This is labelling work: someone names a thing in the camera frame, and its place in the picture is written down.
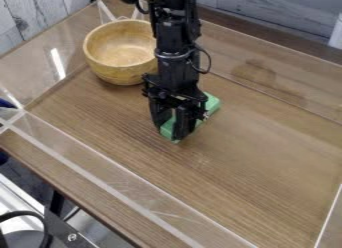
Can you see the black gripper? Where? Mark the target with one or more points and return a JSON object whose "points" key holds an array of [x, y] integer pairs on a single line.
{"points": [[170, 86]]}

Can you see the green rectangular block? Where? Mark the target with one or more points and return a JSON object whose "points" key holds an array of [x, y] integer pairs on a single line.
{"points": [[207, 108]]}

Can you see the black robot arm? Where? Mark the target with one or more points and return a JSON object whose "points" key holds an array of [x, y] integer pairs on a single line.
{"points": [[175, 25]]}

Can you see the brown wooden bowl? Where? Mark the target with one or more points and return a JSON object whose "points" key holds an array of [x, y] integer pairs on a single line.
{"points": [[119, 51]]}

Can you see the clear acrylic tray walls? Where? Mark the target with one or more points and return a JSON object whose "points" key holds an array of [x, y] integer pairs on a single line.
{"points": [[251, 182]]}

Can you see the black table leg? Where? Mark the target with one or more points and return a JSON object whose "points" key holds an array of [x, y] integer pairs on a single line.
{"points": [[56, 203]]}

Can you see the blue object at left edge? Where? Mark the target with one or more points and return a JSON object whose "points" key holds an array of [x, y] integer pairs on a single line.
{"points": [[6, 104]]}

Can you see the black metal bracket with screw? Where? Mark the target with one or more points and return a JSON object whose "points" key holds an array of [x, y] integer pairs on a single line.
{"points": [[63, 235]]}

